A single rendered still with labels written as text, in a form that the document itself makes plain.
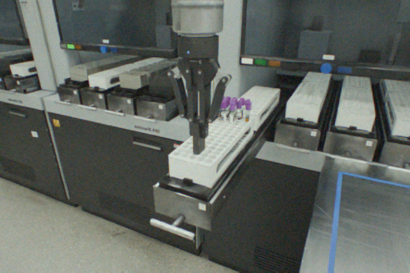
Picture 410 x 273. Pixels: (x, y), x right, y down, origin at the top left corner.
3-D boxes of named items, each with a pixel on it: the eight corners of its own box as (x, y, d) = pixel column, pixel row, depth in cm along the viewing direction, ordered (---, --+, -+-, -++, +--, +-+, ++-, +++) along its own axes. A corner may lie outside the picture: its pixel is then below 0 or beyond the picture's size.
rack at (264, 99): (253, 100, 112) (254, 85, 109) (278, 104, 108) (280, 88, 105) (224, 128, 88) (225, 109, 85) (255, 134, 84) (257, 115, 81)
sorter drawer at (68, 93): (146, 72, 189) (145, 57, 185) (164, 74, 184) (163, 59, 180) (51, 104, 130) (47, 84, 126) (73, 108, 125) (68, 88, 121)
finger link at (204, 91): (204, 65, 55) (211, 65, 54) (205, 119, 60) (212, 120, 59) (195, 68, 52) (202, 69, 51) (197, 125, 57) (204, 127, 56)
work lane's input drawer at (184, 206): (250, 113, 118) (251, 92, 114) (283, 119, 113) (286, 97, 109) (142, 224, 60) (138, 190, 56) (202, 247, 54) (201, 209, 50)
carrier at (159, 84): (175, 93, 115) (175, 79, 112) (173, 95, 113) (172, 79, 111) (151, 90, 119) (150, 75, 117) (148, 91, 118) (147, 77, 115)
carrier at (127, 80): (144, 89, 121) (143, 75, 118) (141, 90, 119) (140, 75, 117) (123, 86, 125) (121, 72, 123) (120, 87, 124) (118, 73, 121)
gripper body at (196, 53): (227, 33, 52) (226, 82, 56) (187, 31, 56) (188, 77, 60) (211, 37, 46) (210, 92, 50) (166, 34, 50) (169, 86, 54)
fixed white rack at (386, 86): (378, 87, 131) (382, 74, 128) (403, 90, 127) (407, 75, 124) (382, 106, 107) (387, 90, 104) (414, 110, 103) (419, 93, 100)
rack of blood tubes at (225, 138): (221, 131, 86) (221, 111, 84) (253, 136, 82) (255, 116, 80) (168, 181, 62) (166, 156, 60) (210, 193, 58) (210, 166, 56)
